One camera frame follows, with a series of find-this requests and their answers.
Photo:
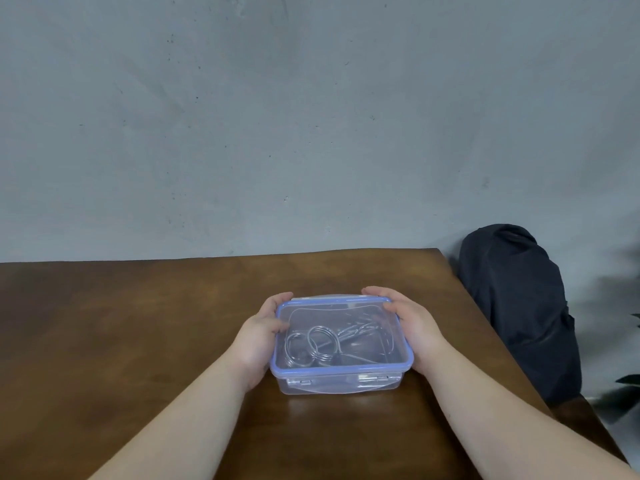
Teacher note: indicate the clear plastic container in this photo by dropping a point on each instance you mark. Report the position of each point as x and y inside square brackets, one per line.
[340, 379]

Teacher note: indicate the clear lid with blue rim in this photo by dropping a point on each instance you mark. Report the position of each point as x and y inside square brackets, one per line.
[342, 334]

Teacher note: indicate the person's right forearm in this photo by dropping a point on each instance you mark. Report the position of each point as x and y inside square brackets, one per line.
[505, 419]

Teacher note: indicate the person's left thumb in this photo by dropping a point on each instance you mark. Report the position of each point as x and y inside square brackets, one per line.
[278, 326]

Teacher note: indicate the dark green plant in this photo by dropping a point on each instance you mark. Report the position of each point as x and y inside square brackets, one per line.
[627, 379]

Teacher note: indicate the person's left forearm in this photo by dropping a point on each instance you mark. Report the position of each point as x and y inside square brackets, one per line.
[170, 419]

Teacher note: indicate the person's right hand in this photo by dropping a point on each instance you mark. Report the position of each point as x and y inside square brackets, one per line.
[417, 327]

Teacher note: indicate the person's right thumb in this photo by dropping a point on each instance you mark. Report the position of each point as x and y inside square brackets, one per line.
[395, 308]

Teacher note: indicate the person's left hand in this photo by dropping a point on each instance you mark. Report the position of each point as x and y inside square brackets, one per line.
[255, 339]

